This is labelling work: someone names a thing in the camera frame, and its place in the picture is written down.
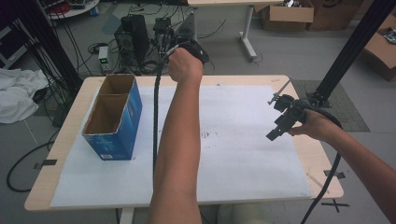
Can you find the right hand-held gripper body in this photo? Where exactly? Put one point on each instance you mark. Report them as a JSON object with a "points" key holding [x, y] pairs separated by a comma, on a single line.
{"points": [[288, 116]]}

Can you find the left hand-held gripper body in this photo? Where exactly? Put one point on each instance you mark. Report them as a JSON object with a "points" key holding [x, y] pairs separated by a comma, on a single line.
{"points": [[196, 49]]}

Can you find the person's left hand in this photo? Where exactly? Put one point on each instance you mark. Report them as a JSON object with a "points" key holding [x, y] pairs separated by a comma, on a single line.
{"points": [[183, 67]]}

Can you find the person's right hand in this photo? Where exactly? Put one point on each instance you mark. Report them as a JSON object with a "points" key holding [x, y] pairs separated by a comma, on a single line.
{"points": [[317, 126]]}

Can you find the black electronic box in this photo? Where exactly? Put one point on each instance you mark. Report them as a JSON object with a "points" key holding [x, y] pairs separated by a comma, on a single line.
{"points": [[162, 25]]}

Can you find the white foam table mat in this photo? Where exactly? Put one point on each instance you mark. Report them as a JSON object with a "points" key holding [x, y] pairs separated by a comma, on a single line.
{"points": [[243, 140]]}

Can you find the grey floor carpet mat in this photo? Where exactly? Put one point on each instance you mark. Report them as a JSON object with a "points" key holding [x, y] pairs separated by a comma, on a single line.
{"points": [[342, 115]]}

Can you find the white background desk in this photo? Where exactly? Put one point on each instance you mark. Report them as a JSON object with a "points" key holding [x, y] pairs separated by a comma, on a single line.
{"points": [[247, 28]]}

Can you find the black computer tower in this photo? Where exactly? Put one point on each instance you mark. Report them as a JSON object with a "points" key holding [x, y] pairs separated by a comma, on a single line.
{"points": [[134, 37]]}

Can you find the black tape strip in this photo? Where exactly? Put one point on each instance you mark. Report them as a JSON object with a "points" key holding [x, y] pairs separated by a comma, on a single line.
{"points": [[46, 162], [335, 174]]}

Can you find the small brown cardboard box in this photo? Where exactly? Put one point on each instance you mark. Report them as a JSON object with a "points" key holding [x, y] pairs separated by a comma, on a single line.
{"points": [[289, 17]]}

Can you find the white power strip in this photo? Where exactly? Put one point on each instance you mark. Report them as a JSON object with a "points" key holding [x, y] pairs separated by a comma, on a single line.
{"points": [[104, 57]]}

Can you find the large brown cardboard box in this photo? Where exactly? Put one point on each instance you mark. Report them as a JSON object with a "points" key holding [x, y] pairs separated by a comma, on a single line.
{"points": [[336, 14]]}

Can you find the black tape cross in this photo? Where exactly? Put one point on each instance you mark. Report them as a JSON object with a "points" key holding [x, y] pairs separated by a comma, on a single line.
{"points": [[335, 204]]}

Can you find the blue open cardboard box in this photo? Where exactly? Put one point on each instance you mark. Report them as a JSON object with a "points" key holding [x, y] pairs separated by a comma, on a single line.
{"points": [[124, 124]]}

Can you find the open brown cardboard box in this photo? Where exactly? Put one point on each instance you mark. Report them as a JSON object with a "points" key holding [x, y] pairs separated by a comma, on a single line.
{"points": [[381, 53]]}

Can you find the round white table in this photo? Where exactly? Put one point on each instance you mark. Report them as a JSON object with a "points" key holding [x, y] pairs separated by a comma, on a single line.
{"points": [[74, 9]]}

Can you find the white table leg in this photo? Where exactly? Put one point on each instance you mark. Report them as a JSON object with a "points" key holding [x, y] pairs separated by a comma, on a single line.
{"points": [[127, 216]]}

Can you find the white crumpled cloth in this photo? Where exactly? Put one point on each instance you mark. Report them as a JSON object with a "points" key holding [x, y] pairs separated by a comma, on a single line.
{"points": [[15, 93]]}

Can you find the grey triangular bracket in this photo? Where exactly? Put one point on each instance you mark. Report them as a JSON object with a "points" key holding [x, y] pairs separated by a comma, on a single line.
{"points": [[186, 28]]}

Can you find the black metal stand post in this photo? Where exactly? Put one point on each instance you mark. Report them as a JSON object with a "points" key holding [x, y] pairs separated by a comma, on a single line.
{"points": [[351, 46]]}

